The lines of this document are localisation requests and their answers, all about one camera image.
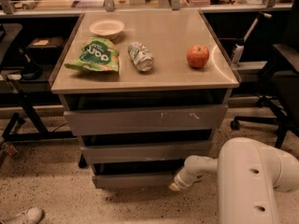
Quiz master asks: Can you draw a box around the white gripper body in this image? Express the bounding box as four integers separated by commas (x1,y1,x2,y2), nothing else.
168,168,206,191

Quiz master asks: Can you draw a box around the grey bottom drawer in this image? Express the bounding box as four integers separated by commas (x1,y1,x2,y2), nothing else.
93,160,184,189

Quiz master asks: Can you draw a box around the grey drawer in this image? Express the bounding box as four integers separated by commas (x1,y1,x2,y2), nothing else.
81,130,211,164
93,160,184,189
61,95,228,136

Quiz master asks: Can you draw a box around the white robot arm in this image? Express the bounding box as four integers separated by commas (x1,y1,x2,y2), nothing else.
170,137,299,224

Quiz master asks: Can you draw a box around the grey middle drawer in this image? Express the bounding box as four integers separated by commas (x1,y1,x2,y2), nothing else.
81,130,211,164

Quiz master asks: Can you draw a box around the grey top drawer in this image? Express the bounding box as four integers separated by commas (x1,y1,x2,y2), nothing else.
61,95,228,136

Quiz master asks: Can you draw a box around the grey drawer cabinet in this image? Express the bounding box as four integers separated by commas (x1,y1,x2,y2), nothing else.
48,8,241,173

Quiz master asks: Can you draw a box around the red apple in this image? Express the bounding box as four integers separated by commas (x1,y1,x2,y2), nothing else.
187,45,209,68

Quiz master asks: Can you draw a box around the crushed soda can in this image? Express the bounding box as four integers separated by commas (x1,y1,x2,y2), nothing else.
128,41,154,72

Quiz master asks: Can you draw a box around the black office chair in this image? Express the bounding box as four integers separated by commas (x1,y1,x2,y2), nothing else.
230,0,299,148

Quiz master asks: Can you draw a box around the green chip bag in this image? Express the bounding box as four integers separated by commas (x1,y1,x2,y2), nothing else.
64,37,119,72

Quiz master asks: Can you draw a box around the white sneaker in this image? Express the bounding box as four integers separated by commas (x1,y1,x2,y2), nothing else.
0,207,44,224

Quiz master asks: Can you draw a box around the white paper bowl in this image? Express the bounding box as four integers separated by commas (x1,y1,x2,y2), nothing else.
90,20,124,40

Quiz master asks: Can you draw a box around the black box with label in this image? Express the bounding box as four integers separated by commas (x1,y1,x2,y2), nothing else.
27,36,65,59

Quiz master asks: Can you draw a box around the white handled tool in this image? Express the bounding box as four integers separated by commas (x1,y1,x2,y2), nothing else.
231,11,272,67

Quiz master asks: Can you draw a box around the black stand frame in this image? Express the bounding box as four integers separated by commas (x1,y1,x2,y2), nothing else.
0,23,76,159

